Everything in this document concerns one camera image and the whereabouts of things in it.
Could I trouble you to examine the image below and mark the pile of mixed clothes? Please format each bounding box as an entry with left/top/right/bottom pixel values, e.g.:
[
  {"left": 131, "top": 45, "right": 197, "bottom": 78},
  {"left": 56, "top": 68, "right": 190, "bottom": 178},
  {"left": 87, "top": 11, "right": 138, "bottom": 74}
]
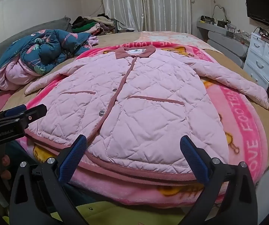
[{"left": 71, "top": 14, "right": 116, "bottom": 36}]

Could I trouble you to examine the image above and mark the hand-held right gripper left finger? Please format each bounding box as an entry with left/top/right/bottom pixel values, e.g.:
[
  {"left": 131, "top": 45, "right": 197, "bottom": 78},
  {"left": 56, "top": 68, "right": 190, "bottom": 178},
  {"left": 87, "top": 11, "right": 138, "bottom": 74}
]
[{"left": 9, "top": 134, "right": 88, "bottom": 225}]

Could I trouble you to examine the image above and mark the pink printed fleece blanket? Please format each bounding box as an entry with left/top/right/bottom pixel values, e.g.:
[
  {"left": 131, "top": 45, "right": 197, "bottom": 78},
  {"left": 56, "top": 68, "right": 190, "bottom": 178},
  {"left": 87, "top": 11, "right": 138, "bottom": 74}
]
[{"left": 15, "top": 41, "right": 269, "bottom": 205}]

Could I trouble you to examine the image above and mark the white sheer curtain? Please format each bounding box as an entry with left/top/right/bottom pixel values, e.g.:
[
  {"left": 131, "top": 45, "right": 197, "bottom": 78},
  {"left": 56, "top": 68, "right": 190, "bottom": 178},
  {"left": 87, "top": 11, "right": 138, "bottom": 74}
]
[{"left": 102, "top": 0, "right": 192, "bottom": 34}]

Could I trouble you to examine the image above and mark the peach bear print blanket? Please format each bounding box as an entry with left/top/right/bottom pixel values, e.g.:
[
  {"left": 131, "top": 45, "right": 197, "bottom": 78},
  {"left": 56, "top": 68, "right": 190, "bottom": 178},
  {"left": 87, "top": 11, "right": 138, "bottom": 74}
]
[{"left": 139, "top": 31, "right": 210, "bottom": 50}]

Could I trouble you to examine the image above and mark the person's left hand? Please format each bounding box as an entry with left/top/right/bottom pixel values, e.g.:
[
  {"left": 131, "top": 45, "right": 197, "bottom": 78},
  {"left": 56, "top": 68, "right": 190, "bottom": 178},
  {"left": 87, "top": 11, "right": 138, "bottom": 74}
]
[{"left": 0, "top": 154, "right": 12, "bottom": 183}]

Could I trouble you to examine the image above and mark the clutter of small shelf gadgets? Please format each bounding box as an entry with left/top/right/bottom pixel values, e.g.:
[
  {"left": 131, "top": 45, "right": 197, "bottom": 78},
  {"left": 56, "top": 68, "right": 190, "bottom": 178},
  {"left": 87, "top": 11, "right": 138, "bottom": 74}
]
[{"left": 200, "top": 15, "right": 252, "bottom": 45}]

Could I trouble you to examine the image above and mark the grey headboard with shelf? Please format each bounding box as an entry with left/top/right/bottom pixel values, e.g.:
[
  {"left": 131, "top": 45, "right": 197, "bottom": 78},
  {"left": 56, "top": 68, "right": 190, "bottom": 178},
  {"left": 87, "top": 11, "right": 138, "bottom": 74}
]
[{"left": 196, "top": 20, "right": 251, "bottom": 62}]

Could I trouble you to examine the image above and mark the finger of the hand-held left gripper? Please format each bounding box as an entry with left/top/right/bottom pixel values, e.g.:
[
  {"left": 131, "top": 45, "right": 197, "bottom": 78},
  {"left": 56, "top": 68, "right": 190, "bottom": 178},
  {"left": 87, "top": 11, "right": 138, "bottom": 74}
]
[
  {"left": 19, "top": 104, "right": 48, "bottom": 125},
  {"left": 0, "top": 105, "right": 27, "bottom": 123}
]

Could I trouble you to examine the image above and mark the white drawer cabinet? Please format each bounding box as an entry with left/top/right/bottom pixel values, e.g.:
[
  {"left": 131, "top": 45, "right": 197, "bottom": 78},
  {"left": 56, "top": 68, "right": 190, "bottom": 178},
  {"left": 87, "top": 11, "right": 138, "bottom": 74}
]
[{"left": 243, "top": 31, "right": 269, "bottom": 91}]

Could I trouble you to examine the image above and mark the pink quilted jacket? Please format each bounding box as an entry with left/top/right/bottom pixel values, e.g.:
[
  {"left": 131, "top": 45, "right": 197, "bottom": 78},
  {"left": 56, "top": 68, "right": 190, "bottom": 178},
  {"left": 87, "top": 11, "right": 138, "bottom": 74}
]
[{"left": 24, "top": 46, "right": 269, "bottom": 174}]

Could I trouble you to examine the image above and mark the blue flamingo print quilt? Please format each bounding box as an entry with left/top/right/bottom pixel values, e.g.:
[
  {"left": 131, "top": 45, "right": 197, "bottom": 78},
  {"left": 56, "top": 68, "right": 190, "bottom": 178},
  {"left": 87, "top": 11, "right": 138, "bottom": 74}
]
[{"left": 0, "top": 29, "right": 100, "bottom": 91}]

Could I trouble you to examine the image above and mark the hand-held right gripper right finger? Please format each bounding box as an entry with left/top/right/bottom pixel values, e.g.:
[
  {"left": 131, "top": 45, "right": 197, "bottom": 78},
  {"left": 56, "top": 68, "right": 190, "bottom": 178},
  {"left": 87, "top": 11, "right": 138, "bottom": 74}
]
[{"left": 180, "top": 135, "right": 259, "bottom": 225}]

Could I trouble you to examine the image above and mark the yellow-green garment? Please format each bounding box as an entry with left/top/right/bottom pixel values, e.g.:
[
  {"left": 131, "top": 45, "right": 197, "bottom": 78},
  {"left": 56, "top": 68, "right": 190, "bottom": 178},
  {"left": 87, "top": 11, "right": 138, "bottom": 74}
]
[{"left": 3, "top": 199, "right": 196, "bottom": 225}]

